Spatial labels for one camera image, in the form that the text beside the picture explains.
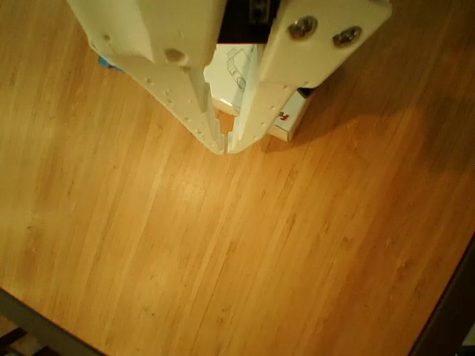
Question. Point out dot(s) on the black and white box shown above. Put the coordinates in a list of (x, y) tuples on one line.
[(230, 74)]

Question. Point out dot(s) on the blue tape square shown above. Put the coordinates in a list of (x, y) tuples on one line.
[(105, 63)]

